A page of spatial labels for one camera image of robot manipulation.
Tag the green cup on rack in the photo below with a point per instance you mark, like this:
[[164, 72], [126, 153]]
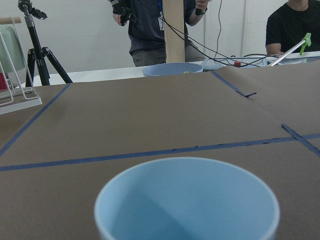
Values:
[[11, 55]]

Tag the light blue cup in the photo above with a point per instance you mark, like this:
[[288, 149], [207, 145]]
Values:
[[186, 198]]

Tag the blue bowl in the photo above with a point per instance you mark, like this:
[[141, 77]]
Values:
[[175, 68]]

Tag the seated person black shirt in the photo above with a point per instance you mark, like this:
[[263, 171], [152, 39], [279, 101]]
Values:
[[290, 23]]

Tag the wooden post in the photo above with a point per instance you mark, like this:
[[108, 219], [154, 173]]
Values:
[[173, 13]]

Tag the white wire cup rack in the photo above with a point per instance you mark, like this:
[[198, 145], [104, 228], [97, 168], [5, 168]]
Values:
[[18, 95]]

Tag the blue teach pendant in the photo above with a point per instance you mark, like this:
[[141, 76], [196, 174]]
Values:
[[212, 64], [296, 58]]

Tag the standing person grey shirt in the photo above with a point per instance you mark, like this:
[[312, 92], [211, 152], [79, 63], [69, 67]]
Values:
[[146, 29]]

